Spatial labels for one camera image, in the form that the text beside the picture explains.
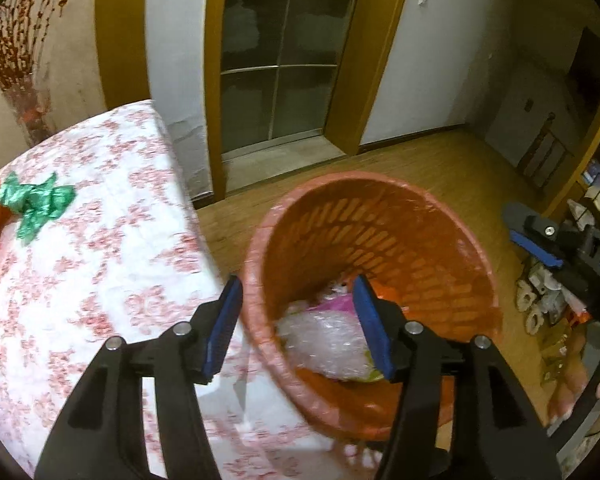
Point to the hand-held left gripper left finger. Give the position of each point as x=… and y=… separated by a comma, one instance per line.
x=222, y=330

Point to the person's right hand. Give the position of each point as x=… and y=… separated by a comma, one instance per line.
x=572, y=370

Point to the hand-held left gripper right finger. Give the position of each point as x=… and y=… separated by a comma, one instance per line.
x=372, y=325

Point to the glass door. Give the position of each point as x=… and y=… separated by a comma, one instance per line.
x=280, y=35

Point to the wooden shelf unit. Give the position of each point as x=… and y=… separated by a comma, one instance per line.
x=597, y=180

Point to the dried red flower branches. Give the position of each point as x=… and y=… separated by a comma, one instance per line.
x=10, y=45

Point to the wooden door frame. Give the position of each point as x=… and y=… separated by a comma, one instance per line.
x=375, y=35

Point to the white plastic clutter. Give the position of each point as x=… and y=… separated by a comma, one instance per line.
x=535, y=300

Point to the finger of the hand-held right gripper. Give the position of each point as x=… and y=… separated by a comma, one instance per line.
x=535, y=252
x=517, y=217

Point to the clear bubble wrap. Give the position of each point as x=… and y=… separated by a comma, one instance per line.
x=320, y=340

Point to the grey cabinet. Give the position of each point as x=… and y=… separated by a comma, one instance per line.
x=525, y=105

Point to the olive green plastic bag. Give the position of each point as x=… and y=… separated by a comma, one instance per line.
x=375, y=374

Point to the orange plastic basket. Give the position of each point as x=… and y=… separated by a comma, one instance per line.
x=380, y=220

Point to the dark green plastic bag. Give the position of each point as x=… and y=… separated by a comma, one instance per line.
x=35, y=200

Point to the magenta plastic bag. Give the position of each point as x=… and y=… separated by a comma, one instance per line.
x=337, y=305

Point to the wooden chair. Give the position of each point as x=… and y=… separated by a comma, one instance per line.
x=540, y=155

